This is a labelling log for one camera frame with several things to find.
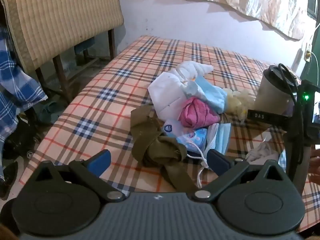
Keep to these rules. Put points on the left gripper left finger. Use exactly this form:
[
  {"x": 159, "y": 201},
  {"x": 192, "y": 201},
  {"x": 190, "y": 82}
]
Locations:
[{"x": 89, "y": 172}]

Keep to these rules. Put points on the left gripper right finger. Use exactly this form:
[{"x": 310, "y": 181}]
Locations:
[{"x": 229, "y": 171}]

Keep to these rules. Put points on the blue surgical mask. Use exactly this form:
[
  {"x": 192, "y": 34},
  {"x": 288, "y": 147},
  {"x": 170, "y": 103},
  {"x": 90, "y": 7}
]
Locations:
[{"x": 218, "y": 136}]

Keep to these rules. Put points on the blue tissue packet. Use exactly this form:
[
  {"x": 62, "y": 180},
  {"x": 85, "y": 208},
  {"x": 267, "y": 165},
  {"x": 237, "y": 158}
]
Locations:
[{"x": 189, "y": 137}]

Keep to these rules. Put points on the olive green cloth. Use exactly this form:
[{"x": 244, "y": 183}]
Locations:
[{"x": 152, "y": 148}]

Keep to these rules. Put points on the pink towel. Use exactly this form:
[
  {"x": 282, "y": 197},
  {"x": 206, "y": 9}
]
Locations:
[{"x": 197, "y": 114}]

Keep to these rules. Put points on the white kn95 mask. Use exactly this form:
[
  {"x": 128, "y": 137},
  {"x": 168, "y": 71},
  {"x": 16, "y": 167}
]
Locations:
[{"x": 167, "y": 96}]

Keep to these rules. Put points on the white towel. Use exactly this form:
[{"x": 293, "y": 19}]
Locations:
[{"x": 189, "y": 70}]

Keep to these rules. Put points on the white sock bundle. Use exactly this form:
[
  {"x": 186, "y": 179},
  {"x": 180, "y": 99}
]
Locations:
[{"x": 261, "y": 154}]

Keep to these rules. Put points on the light blue cloth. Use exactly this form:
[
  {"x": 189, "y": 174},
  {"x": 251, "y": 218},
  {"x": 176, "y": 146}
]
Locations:
[{"x": 215, "y": 97}]

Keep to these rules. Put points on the person right hand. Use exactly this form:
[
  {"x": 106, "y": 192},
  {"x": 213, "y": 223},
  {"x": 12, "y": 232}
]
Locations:
[{"x": 314, "y": 166}]

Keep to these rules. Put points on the white cardboard box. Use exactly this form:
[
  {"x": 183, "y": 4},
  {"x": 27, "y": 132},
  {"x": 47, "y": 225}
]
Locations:
[{"x": 276, "y": 142}]

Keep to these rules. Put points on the grey tumbler black lid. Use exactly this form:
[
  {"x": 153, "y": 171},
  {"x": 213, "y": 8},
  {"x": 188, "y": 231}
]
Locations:
[{"x": 273, "y": 95}]

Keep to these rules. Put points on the plaid bed sheet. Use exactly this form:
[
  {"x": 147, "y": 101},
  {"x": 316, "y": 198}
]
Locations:
[{"x": 99, "y": 117}]

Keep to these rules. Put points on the green wooden door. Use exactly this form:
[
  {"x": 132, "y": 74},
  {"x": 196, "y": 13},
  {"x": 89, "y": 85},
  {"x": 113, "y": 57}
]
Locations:
[{"x": 311, "y": 69}]

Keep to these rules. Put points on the blue checkered cloth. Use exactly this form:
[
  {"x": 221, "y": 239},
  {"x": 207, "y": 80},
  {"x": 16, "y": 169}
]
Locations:
[{"x": 19, "y": 91}]

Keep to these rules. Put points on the woven mat chair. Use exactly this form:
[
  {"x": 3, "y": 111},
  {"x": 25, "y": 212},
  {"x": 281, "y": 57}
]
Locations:
[{"x": 43, "y": 29}]

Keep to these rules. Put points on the wall power socket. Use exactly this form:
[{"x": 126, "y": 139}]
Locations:
[{"x": 307, "y": 52}]

